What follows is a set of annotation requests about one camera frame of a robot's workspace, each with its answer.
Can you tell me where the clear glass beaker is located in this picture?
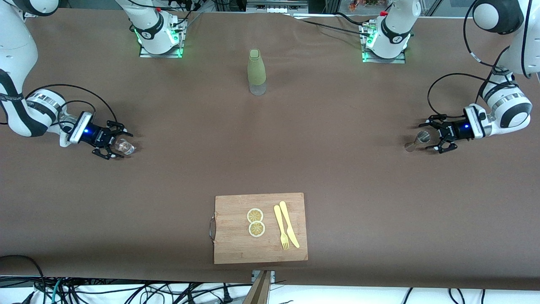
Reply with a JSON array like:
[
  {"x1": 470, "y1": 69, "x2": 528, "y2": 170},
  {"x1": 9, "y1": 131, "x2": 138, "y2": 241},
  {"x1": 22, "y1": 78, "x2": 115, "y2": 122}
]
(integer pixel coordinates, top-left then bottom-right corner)
[{"x1": 115, "y1": 138, "x2": 135, "y2": 156}]

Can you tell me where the metal jigger measuring cup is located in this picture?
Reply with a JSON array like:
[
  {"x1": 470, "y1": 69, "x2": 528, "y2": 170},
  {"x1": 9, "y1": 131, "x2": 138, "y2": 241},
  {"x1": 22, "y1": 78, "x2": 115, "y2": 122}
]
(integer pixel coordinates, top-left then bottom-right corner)
[{"x1": 404, "y1": 131, "x2": 431, "y2": 152}]

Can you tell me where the brown table cover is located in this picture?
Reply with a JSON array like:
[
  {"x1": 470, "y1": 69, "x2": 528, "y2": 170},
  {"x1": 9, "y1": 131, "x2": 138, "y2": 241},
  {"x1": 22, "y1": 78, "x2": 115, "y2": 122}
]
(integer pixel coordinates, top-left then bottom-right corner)
[{"x1": 0, "y1": 8, "x2": 540, "y2": 291}]

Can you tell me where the green sleeved glass bottle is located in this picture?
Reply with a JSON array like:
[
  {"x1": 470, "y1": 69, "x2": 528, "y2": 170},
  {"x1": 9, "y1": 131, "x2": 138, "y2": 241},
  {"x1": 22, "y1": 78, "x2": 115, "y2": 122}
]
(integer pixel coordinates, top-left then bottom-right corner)
[{"x1": 247, "y1": 49, "x2": 267, "y2": 96}]

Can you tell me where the bamboo cutting board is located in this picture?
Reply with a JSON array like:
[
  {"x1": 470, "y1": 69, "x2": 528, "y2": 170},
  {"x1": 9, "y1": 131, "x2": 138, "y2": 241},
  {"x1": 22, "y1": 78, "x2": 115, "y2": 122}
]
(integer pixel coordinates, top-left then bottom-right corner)
[{"x1": 210, "y1": 193, "x2": 308, "y2": 265}]

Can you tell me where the yellow plastic knife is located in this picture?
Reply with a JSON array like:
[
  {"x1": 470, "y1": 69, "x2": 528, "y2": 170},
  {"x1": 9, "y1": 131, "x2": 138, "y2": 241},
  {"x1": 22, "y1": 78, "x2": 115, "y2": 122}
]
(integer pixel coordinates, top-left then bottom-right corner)
[{"x1": 279, "y1": 201, "x2": 300, "y2": 249}]

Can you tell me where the yellow plastic fork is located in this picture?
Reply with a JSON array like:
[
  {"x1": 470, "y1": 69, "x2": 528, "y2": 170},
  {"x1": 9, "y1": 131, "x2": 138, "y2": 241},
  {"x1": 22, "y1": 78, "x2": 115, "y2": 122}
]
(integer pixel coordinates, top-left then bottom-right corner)
[{"x1": 273, "y1": 205, "x2": 291, "y2": 250}]

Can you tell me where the wooden beam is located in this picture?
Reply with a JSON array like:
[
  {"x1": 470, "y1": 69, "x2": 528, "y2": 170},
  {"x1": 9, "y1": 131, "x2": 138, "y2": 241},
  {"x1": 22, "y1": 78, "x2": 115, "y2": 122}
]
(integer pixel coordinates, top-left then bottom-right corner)
[{"x1": 243, "y1": 270, "x2": 273, "y2": 304}]

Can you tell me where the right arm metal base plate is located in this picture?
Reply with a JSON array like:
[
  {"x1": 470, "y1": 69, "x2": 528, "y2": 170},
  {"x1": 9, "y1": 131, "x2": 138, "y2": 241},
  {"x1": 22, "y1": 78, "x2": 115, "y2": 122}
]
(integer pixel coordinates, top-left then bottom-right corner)
[{"x1": 139, "y1": 19, "x2": 186, "y2": 58}]

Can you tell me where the black looped floor cable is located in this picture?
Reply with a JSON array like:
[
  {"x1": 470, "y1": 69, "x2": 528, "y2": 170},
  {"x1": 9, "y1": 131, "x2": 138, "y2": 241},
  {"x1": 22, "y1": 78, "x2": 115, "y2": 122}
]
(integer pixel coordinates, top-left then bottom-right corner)
[{"x1": 0, "y1": 255, "x2": 47, "y2": 304}]

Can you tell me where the black power cable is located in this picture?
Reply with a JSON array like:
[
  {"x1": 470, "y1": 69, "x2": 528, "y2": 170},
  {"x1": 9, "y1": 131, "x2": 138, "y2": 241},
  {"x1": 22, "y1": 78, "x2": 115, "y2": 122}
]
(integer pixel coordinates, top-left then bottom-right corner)
[{"x1": 291, "y1": 12, "x2": 378, "y2": 36}]

